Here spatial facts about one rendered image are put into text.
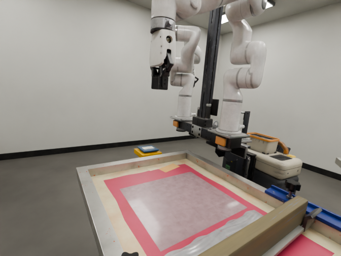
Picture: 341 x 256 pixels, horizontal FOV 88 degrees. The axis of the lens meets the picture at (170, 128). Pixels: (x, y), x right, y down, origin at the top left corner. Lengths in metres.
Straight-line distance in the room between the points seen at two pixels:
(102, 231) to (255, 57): 0.81
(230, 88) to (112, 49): 3.37
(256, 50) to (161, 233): 0.76
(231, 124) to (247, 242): 0.60
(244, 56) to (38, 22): 3.50
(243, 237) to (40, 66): 3.74
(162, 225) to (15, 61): 3.60
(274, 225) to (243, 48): 0.69
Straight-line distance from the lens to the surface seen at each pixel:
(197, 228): 0.57
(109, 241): 0.48
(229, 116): 0.91
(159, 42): 0.58
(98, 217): 0.55
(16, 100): 3.88
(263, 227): 0.46
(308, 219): 0.64
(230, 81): 0.91
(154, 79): 0.61
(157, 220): 0.58
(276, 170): 1.43
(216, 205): 0.67
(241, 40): 0.94
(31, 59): 3.86
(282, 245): 0.55
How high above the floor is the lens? 1.32
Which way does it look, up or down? 12 degrees down
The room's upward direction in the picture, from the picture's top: 4 degrees clockwise
